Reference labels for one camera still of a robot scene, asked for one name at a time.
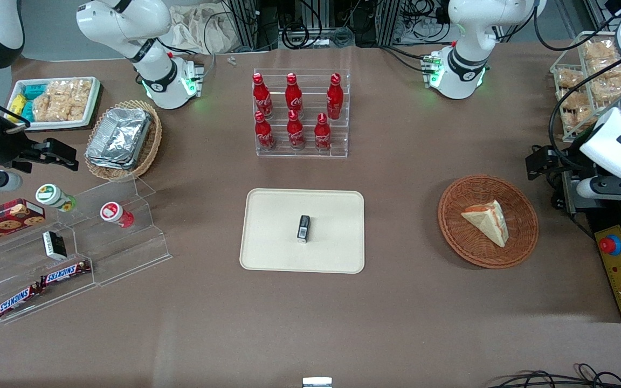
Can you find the red lidded cup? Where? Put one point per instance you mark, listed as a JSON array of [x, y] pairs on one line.
[[114, 213]]

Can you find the small grey metal part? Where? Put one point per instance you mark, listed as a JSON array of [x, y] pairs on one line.
[[231, 61]]

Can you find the snickers chocolate bar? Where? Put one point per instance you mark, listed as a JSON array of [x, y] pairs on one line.
[[18, 300], [65, 273]]

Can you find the brown round wicker basket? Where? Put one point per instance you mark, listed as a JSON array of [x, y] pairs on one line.
[[461, 242]]

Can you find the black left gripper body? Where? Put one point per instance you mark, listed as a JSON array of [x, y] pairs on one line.
[[557, 163]]

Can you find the light oval wicker basket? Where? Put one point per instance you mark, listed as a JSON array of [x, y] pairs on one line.
[[151, 145]]

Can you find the aluminium foil container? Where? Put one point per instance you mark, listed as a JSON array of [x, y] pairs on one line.
[[119, 137]]

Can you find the yellow snack packet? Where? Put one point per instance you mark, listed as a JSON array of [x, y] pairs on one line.
[[16, 105]]

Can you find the beige cloth bag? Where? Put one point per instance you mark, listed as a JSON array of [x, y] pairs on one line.
[[202, 27]]

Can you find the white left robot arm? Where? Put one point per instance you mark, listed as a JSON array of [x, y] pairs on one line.
[[467, 32]]

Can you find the small black white box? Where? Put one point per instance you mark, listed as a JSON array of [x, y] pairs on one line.
[[54, 245]]

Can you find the clear acrylic bottle rack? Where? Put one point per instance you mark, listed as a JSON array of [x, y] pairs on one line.
[[337, 145]]

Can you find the white rectangular snack tray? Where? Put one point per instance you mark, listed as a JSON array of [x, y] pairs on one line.
[[89, 105]]

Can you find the clear bag of rice crackers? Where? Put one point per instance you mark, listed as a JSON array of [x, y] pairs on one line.
[[62, 99]]

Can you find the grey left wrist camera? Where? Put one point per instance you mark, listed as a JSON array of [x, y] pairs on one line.
[[607, 187]]

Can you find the teal snack packet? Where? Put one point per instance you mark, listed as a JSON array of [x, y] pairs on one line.
[[28, 112], [34, 90]]

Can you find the white device edge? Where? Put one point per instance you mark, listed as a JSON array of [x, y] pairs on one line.
[[317, 382]]

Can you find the black appliance base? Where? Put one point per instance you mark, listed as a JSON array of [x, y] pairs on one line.
[[604, 215]]

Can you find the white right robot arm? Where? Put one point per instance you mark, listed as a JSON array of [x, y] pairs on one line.
[[127, 21]]

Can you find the green lidded cup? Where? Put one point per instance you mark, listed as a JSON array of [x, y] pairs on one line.
[[52, 195]]

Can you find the bagged cracker snack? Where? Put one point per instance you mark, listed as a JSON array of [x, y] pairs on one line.
[[599, 49], [607, 67], [569, 79], [572, 99], [609, 89], [577, 118]]

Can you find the red cookie box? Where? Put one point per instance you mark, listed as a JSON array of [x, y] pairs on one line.
[[3, 221]]

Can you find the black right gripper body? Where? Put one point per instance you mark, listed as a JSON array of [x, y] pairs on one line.
[[4, 146]]

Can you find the grey metal box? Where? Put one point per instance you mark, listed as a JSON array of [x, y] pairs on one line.
[[569, 196]]

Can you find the red cola bottle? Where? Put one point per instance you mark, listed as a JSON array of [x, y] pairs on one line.
[[294, 94], [262, 97], [335, 99], [322, 134], [295, 133], [264, 134]]

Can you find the triangular sandwich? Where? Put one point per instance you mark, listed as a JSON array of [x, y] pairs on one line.
[[488, 221]]

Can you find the clear acrylic stepped shelf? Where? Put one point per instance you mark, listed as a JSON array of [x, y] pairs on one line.
[[127, 253]]

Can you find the small black box with barcode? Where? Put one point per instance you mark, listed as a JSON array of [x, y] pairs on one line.
[[303, 229]]

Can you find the beige plastic tray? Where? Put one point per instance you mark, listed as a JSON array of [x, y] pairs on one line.
[[273, 242]]

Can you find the red emergency stop button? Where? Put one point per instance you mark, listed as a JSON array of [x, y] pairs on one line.
[[610, 245]]

